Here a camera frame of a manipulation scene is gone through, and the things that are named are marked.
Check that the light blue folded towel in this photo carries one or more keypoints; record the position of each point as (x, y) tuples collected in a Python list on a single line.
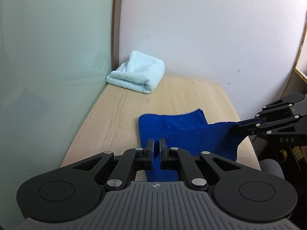
[(139, 76)]

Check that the brown partition frame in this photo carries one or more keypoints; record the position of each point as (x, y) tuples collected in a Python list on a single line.
[(116, 24)]

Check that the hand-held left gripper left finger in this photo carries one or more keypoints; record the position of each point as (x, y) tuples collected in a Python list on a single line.
[(150, 155)]

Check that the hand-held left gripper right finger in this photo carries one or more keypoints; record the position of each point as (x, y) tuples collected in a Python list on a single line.
[(163, 155)]

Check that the wooden shelf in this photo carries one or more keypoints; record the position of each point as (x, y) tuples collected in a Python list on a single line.
[(301, 69)]

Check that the dark blue towel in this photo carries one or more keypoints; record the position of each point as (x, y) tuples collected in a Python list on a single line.
[(177, 124)]

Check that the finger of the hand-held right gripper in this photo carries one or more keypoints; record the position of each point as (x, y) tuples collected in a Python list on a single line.
[(263, 127), (280, 106)]

